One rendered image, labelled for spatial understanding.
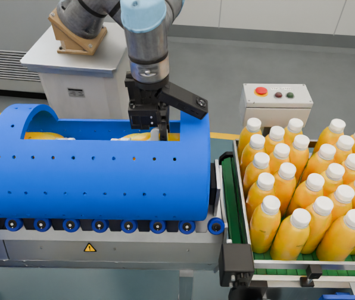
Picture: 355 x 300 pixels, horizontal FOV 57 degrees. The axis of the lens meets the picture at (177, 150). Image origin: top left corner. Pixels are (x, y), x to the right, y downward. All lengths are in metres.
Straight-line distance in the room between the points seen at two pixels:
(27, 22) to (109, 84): 1.56
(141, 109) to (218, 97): 2.22
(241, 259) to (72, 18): 0.85
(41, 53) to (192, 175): 0.73
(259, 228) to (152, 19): 0.52
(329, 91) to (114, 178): 2.70
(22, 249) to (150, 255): 0.35
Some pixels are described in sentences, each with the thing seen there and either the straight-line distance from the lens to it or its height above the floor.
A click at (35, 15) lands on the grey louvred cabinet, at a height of 0.75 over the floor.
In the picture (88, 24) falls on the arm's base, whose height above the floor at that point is 1.24.
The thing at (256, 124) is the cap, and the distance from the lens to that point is 0.97.
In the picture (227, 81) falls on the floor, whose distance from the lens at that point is 3.08.
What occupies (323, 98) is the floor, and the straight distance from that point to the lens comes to 3.10.
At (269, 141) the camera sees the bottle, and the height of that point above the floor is 1.06.
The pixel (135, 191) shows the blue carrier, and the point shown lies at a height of 1.14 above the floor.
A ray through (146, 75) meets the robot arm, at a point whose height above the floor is 1.37.
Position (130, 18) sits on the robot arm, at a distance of 0.58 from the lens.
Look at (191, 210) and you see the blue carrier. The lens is 0.74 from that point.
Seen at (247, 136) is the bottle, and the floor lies 1.05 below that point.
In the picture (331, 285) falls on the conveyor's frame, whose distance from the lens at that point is 0.95.
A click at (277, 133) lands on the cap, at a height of 1.09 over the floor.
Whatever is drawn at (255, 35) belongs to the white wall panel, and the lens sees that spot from 3.69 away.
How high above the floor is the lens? 1.71
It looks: 46 degrees down
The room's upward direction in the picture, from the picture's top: straight up
